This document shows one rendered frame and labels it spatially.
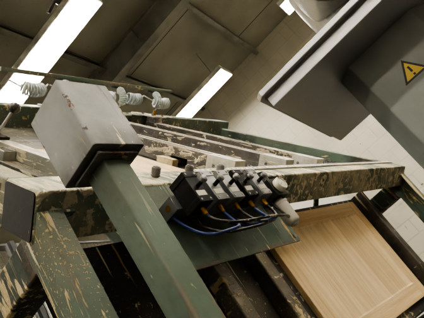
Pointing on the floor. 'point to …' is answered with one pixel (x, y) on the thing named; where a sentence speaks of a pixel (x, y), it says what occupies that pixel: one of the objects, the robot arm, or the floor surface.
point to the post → (152, 243)
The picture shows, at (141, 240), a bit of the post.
